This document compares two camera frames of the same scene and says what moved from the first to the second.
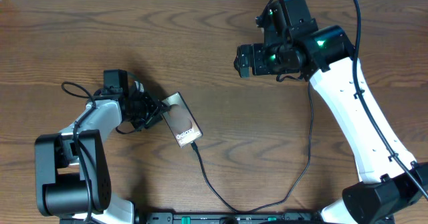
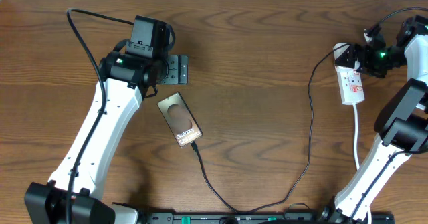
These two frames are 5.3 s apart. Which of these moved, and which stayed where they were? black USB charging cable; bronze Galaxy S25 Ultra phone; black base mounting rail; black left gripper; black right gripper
Moved: black right gripper; black left gripper
Stayed: black USB charging cable; black base mounting rail; bronze Galaxy S25 Ultra phone
